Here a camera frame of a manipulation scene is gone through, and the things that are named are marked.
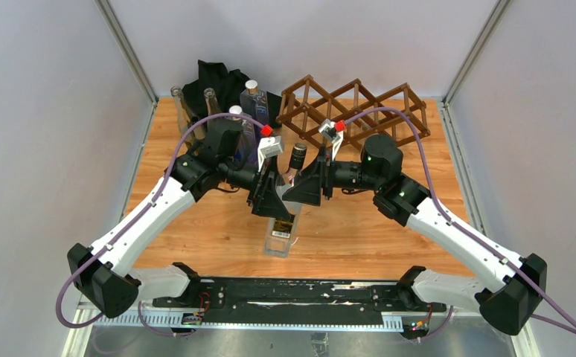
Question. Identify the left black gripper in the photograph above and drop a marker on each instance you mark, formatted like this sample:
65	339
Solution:
264	195

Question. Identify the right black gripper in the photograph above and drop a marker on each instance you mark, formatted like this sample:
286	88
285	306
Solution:
308	192

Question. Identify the clear bottle black cap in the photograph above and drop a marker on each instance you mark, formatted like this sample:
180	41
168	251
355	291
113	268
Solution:
281	232

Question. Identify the blue bottle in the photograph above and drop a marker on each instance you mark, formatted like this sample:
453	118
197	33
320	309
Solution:
254	102
248	142

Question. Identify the clear bottle with dark label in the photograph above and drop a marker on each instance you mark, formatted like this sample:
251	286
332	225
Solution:
211	102

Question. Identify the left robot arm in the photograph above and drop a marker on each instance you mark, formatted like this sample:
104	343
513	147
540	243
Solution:
103	272

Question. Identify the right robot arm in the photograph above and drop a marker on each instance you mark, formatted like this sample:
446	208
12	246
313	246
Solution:
455	231

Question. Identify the brown wooden wine rack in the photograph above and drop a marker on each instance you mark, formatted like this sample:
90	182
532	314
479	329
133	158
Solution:
306	104

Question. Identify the black crumpled cloth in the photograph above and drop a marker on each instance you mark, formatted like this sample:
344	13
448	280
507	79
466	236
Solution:
228	85

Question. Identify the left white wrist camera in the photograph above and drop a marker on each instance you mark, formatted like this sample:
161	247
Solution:
269	147

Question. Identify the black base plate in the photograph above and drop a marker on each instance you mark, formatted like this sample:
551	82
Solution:
248	300

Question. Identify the aluminium frame rail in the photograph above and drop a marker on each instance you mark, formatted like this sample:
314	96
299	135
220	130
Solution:
185	319

